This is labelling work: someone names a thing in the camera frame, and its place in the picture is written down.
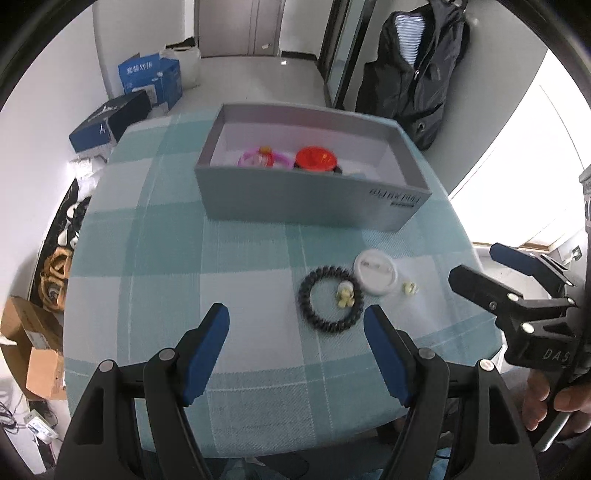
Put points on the person's right hand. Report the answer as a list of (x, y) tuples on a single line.
[(538, 401)]

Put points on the white plastic packaging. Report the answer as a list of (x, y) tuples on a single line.
[(87, 168)]

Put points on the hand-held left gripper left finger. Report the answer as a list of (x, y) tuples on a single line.
[(207, 355)]

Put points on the grey door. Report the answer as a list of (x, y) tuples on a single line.
[(231, 27)]

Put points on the black framed panel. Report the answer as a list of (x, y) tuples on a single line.
[(344, 46)]

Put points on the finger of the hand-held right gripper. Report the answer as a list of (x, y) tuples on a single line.
[(480, 288), (517, 259)]

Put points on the white plastic bag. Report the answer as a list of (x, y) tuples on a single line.
[(189, 69)]

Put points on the black jacket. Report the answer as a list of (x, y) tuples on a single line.
[(415, 92)]

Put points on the white power strip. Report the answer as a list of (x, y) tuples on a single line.
[(41, 427)]

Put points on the grey cardboard box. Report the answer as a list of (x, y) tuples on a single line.
[(300, 198)]

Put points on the dark blue shoe box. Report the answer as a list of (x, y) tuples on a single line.
[(92, 134)]

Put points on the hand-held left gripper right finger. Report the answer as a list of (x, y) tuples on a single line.
[(388, 364)]

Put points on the pale yellow ear stud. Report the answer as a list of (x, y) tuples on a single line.
[(410, 289)]

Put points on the small brown cardboard box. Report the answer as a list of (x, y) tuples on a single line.
[(46, 374)]

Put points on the black object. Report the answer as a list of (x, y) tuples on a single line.
[(182, 45)]

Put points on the tan woven sandal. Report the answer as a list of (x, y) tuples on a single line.
[(55, 277)]

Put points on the large brown cardboard box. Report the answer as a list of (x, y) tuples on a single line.
[(27, 323)]

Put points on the bright window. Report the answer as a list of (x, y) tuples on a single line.
[(508, 161)]

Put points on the blue carton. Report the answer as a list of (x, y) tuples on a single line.
[(168, 83)]

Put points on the pile of shoes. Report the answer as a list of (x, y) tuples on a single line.
[(44, 230)]

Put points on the yellow bead charm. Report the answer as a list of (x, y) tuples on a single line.
[(345, 295)]

